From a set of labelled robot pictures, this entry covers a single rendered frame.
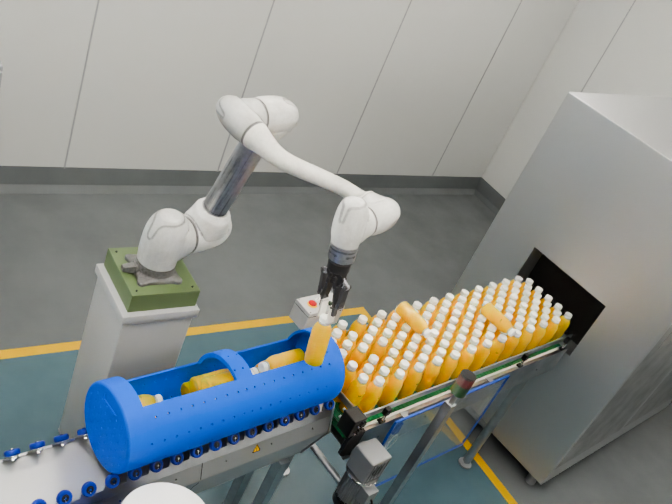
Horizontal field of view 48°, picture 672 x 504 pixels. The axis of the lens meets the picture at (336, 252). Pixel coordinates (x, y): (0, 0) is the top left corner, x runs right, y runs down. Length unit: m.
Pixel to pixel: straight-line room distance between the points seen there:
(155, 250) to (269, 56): 2.81
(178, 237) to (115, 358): 0.56
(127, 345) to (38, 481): 0.77
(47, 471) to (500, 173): 5.83
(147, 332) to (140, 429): 0.80
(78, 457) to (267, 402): 0.61
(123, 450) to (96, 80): 3.13
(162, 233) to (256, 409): 0.76
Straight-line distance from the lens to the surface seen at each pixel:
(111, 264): 3.04
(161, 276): 2.94
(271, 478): 3.19
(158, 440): 2.34
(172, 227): 2.83
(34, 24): 4.77
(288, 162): 2.43
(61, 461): 2.52
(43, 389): 3.97
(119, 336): 2.99
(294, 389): 2.61
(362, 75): 5.97
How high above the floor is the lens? 2.90
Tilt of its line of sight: 31 degrees down
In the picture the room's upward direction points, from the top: 25 degrees clockwise
